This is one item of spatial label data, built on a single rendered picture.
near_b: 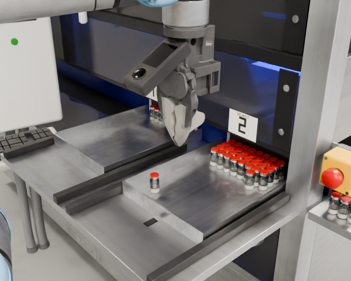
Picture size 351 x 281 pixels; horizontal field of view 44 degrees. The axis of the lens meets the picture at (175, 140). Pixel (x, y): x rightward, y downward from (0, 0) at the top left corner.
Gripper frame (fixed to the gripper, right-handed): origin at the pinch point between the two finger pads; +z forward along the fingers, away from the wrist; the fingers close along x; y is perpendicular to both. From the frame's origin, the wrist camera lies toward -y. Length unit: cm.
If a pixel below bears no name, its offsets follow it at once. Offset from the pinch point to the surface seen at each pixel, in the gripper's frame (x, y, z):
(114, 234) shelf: 8.8, -8.7, 21.6
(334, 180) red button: -18.9, 24.2, 9.5
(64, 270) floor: 98, 18, 110
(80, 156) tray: 39.3, 1.6, 19.7
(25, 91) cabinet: 87, 9, 16
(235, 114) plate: 9.3, 27.5, 5.3
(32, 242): 97, 5, 86
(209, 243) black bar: -7.8, 1.8, 19.6
